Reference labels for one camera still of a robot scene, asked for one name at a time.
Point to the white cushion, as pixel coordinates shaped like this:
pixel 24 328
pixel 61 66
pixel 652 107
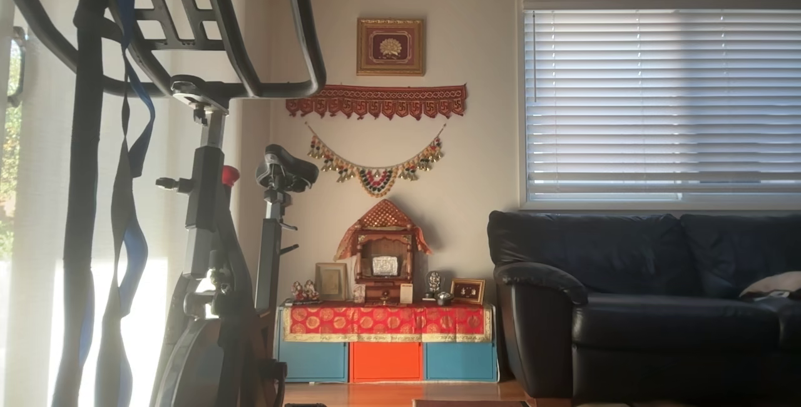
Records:
pixel 776 283

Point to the small dark round bowl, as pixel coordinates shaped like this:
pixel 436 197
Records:
pixel 444 298

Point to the dark floor rug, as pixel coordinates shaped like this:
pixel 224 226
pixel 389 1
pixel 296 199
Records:
pixel 469 403

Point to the blue and orange cabinet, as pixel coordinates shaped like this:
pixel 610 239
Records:
pixel 386 362

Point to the small colourful figurines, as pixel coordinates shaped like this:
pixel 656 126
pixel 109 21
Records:
pixel 305 292

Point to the white window blind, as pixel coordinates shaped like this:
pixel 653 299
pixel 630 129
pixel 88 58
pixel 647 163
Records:
pixel 663 100

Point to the small glass holder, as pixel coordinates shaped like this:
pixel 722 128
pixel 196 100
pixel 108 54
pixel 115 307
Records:
pixel 359 295

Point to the black exercise bike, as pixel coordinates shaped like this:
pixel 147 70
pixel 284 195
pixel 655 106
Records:
pixel 206 194

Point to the gold framed wall picture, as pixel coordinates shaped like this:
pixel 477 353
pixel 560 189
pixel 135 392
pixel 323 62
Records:
pixel 390 47

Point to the small white card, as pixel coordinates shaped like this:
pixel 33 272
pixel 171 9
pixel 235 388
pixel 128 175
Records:
pixel 406 293

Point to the black leather sofa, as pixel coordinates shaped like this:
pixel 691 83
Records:
pixel 626 307

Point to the red and gold cloth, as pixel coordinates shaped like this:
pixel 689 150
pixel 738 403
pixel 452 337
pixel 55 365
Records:
pixel 385 321

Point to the white sheer curtain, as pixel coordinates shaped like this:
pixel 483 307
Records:
pixel 40 175

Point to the silver idol statue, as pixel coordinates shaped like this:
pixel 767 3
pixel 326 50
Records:
pixel 433 282

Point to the pale standing picture frame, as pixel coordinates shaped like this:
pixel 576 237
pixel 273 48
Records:
pixel 331 282

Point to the wooden shrine with red canopy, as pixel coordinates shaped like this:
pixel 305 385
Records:
pixel 383 250

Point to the small gold framed picture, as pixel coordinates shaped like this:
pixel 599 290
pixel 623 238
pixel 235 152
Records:
pixel 467 291

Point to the red embroidered wall hanging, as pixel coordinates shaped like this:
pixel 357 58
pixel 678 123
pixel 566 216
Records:
pixel 375 101

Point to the beaded garland wall hanging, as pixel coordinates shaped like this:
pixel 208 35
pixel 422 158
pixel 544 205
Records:
pixel 375 180

